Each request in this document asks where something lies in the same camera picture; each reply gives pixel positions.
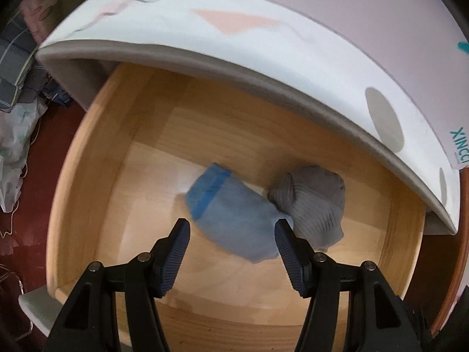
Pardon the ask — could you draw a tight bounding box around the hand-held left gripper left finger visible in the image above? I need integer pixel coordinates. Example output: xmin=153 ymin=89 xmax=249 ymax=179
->
xmin=42 ymin=218 xmax=191 ymax=352

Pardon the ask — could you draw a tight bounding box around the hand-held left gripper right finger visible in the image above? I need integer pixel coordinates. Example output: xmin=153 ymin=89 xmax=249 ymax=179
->
xmin=274 ymin=219 xmax=426 ymax=352

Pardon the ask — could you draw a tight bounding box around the grey sock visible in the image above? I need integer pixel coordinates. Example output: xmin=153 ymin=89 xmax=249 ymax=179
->
xmin=267 ymin=166 xmax=347 ymax=253

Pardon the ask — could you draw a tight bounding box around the light blue underwear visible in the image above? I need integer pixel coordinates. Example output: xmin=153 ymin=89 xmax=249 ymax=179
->
xmin=185 ymin=162 xmax=295 ymax=264

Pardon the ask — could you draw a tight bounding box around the wooden drawer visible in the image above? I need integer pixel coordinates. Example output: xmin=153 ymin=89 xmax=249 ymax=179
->
xmin=46 ymin=62 xmax=427 ymax=352

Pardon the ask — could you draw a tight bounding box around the white cardboard box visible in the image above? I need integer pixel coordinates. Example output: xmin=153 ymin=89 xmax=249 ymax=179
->
xmin=200 ymin=0 xmax=469 ymax=169

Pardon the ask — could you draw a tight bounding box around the white plastic bag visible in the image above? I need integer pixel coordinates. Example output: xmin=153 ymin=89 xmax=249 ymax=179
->
xmin=0 ymin=97 xmax=48 ymax=213

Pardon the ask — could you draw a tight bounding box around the dark blue cloth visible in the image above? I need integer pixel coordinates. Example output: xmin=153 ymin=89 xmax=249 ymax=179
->
xmin=40 ymin=81 xmax=72 ymax=107

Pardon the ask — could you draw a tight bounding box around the white patterned table cover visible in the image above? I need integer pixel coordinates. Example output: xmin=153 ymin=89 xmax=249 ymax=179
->
xmin=36 ymin=0 xmax=462 ymax=235

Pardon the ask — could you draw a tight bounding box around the grey plaid cloth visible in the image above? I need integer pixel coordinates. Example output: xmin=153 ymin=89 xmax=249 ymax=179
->
xmin=0 ymin=15 xmax=48 ymax=111

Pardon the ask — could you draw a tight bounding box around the pink patterned cushion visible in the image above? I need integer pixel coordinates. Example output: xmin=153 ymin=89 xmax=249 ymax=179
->
xmin=18 ymin=0 xmax=103 ymax=45

